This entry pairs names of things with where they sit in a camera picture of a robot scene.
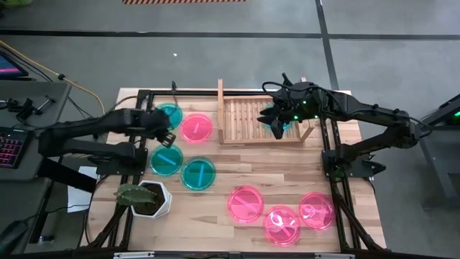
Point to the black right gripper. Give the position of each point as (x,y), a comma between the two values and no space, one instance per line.
(305,96)

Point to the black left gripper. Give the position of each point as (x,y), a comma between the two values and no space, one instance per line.
(156,122)

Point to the teal translucent plate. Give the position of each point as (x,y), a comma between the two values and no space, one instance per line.
(286,126)
(166,160)
(198,173)
(175,113)

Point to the pink translucent plate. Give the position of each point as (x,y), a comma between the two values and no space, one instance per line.
(196,128)
(282,226)
(317,211)
(245,204)

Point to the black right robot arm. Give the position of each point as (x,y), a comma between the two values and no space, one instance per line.
(377,111)

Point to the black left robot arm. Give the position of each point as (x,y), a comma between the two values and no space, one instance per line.
(90,126)

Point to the wooden slatted plate shelf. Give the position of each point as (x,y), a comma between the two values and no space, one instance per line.
(244,118)

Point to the green cactus plant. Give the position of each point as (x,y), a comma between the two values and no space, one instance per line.
(134,196)

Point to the white hexagonal plant pot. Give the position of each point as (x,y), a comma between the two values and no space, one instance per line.
(163,209)

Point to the white paper sheet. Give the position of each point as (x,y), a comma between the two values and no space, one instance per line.
(77,201)

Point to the computer desk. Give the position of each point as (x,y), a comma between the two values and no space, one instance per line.
(57,104)

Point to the black metal clamp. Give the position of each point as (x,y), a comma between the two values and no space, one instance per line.
(27,108)

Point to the backlit computer keyboard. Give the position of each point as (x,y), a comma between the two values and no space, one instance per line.
(10,147)

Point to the computer monitor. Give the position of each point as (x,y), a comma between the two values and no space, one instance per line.
(9,66)

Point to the black aluminium table frame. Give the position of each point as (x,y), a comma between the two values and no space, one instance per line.
(187,93)

